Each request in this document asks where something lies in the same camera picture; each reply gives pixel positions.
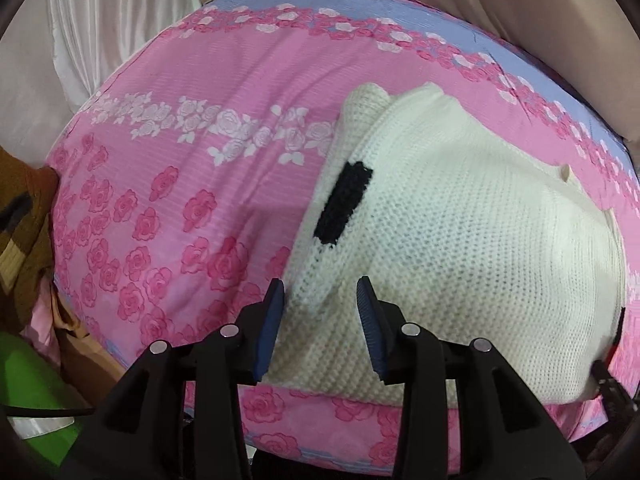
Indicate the green plastic object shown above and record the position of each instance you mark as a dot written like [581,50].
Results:
[30,380]

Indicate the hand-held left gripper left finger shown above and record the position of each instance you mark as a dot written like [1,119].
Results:
[267,330]

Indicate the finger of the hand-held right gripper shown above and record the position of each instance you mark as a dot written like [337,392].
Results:
[612,360]

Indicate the white satin curtain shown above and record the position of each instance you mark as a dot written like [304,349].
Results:
[125,10]

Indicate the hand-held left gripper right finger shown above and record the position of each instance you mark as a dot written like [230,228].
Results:
[372,330]

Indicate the pink floral bed sheet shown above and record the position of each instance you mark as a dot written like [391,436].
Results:
[200,185]

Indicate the brown striped cloth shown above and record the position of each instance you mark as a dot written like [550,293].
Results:
[25,220]

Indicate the white red black knit sweater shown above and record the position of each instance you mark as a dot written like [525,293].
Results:
[450,235]

